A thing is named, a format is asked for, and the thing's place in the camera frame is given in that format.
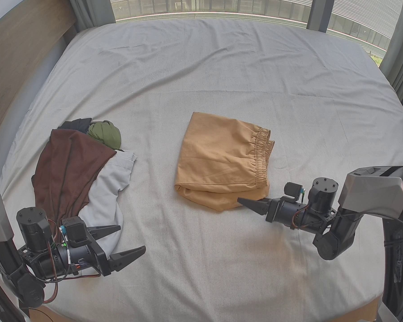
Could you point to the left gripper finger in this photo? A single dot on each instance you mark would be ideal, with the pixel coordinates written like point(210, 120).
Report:
point(121, 259)
point(102, 230)

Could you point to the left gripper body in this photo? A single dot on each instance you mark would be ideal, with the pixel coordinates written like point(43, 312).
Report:
point(84, 257)

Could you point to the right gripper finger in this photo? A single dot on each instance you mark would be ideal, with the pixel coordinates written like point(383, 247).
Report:
point(257, 206)

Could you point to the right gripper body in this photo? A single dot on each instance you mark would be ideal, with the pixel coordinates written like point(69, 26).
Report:
point(283, 211)

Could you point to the tan shorts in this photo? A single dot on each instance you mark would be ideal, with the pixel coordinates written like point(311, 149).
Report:
point(215, 159)

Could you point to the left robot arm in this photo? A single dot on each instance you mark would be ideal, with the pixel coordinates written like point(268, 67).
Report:
point(33, 226)

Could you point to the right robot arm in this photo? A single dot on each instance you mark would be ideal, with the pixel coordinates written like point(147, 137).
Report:
point(372, 190)

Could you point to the bed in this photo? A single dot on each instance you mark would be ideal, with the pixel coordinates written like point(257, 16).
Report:
point(221, 62)

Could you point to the pale blue garment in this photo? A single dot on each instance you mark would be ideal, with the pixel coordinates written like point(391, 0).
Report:
point(110, 186)

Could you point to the brown garment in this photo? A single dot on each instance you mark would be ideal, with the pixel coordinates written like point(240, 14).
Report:
point(67, 173)

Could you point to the green garment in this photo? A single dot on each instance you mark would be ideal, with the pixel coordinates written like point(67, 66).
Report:
point(105, 134)

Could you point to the black garment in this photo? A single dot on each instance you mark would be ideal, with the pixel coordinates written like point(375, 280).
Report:
point(74, 124)

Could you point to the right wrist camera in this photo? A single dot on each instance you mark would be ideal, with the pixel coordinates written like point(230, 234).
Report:
point(293, 190)

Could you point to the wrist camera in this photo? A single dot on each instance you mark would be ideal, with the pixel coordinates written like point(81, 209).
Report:
point(293, 190)
point(74, 228)

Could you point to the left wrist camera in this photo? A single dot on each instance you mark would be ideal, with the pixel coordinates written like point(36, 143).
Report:
point(74, 228)

